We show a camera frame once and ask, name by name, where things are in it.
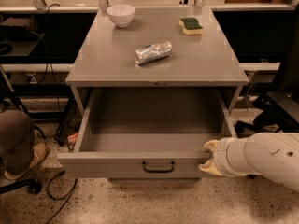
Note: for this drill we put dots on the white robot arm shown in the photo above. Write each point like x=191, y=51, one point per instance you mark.
x=274, y=156

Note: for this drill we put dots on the person leg brown trousers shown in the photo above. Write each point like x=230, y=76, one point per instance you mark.
x=16, y=141

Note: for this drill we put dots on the orange snack packet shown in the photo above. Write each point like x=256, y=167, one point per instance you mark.
x=72, y=139

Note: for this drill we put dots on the white bowl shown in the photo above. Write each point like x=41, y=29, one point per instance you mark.
x=121, y=15

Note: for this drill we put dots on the grey drawer cabinet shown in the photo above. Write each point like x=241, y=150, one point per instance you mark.
x=107, y=58

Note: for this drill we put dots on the yellow green sponge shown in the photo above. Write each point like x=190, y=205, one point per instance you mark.
x=190, y=26

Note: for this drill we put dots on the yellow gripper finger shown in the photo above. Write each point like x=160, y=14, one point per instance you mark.
x=210, y=168
x=210, y=146

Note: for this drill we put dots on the tan shoe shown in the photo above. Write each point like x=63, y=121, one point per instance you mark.
x=35, y=157

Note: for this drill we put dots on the grey top drawer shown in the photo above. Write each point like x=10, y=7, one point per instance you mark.
x=147, y=133

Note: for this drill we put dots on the black office chair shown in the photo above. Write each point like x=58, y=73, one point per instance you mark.
x=279, y=102

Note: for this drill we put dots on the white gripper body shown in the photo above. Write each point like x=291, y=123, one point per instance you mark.
x=221, y=156

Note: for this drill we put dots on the black chair caster base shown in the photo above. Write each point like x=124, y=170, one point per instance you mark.
x=33, y=186

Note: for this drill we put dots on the silver crushed can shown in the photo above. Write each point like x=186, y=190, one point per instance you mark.
x=153, y=52

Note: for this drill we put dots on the black tripod stand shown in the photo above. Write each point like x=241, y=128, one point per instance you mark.
x=8, y=91

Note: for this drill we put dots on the black wire basket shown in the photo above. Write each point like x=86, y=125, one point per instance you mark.
x=70, y=124

